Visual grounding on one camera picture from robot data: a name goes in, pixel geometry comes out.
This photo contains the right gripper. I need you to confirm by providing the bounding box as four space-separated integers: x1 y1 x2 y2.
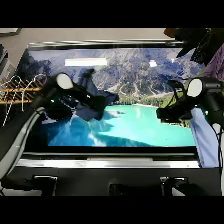
155 105 184 125

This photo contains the dark blue garment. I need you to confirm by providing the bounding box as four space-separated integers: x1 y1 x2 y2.
73 77 120 123

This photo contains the light blue garment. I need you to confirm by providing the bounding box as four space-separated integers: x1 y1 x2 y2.
188 107 224 169

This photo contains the purple garment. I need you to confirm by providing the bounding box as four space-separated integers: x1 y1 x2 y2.
202 43 224 81

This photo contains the black garment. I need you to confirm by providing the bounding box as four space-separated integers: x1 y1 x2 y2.
164 27 224 66

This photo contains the black cable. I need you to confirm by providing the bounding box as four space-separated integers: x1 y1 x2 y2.
167 79 186 108

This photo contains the silver frame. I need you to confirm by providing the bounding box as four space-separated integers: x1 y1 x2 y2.
0 151 204 197

